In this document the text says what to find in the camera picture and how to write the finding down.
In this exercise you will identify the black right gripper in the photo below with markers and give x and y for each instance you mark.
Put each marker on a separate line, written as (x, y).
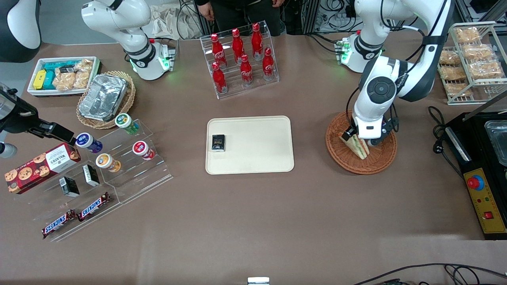
(19, 120)

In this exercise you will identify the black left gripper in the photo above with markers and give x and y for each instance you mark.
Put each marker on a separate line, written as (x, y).
(350, 133)

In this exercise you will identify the triangular sandwich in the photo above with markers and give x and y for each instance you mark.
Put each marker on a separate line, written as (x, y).
(358, 148)

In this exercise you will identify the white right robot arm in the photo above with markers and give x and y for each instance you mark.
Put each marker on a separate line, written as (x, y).
(130, 23)

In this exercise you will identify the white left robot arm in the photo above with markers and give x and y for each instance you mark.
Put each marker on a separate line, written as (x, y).
(372, 111)

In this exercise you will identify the brown round wicker basket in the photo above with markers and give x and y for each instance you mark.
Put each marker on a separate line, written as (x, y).
(376, 162)

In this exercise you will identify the aluminium foil tray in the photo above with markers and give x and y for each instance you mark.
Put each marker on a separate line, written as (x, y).
(103, 97)

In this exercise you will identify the tan wicker basket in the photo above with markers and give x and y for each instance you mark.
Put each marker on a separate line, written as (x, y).
(130, 97)

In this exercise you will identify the cream plastic tray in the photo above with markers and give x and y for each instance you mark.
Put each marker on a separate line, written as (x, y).
(257, 146)

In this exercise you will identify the person left hand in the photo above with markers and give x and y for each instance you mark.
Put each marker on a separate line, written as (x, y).
(278, 3)

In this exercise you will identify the person right hand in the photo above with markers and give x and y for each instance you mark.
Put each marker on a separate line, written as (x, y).
(206, 12)

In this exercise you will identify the blue purple can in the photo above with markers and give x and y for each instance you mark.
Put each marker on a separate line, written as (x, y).
(88, 142)

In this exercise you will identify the red Walkers cookie box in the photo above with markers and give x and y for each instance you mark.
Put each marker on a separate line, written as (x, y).
(39, 168)

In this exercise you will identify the white plastic bin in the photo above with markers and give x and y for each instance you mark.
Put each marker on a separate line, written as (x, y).
(33, 93)

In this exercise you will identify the small black carton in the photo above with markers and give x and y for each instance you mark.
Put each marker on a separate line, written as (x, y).
(91, 175)
(69, 187)

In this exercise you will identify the clear bag of crackers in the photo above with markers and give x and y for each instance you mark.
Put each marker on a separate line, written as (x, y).
(83, 75)
(64, 81)

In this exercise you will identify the teal box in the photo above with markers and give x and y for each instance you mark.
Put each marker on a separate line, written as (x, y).
(49, 80)
(59, 64)

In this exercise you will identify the orange can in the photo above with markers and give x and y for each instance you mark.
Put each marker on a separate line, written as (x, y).
(107, 162)

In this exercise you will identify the yellow packet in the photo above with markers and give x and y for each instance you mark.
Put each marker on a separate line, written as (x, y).
(39, 79)

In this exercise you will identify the green lid can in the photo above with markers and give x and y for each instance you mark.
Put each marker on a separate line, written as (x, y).
(126, 122)

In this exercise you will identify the clear acrylic stepped shelf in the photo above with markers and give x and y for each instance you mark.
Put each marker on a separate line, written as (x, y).
(47, 206)
(142, 182)

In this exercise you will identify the Snickers bar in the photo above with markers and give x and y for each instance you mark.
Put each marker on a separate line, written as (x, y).
(94, 206)
(58, 224)

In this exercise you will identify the small interface box green light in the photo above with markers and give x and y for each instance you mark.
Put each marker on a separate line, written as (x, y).
(342, 51)
(168, 57)

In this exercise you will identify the red can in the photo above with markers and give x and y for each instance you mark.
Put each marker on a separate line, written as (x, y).
(142, 149)

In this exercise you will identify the red cola bottle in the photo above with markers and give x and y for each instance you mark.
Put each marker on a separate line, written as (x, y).
(268, 64)
(246, 70)
(257, 39)
(219, 79)
(218, 50)
(237, 44)

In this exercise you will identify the black machine yellow control panel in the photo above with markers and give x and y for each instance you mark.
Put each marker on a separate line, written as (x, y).
(471, 158)

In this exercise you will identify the clear acrylic bottle rack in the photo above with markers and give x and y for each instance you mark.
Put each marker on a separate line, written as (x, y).
(231, 92)

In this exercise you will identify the small black box white print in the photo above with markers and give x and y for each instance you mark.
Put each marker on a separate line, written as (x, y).
(218, 143)

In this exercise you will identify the clear container in machine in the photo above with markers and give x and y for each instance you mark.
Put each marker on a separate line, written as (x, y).
(499, 142)

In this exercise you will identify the beige cloth bag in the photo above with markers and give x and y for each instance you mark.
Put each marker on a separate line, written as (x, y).
(166, 21)

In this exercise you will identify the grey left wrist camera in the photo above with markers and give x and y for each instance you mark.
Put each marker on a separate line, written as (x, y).
(376, 141)

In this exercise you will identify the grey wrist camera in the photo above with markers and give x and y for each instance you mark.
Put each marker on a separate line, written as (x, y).
(7, 150)
(376, 141)

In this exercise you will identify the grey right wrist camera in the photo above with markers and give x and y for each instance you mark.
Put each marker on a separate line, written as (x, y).
(7, 150)

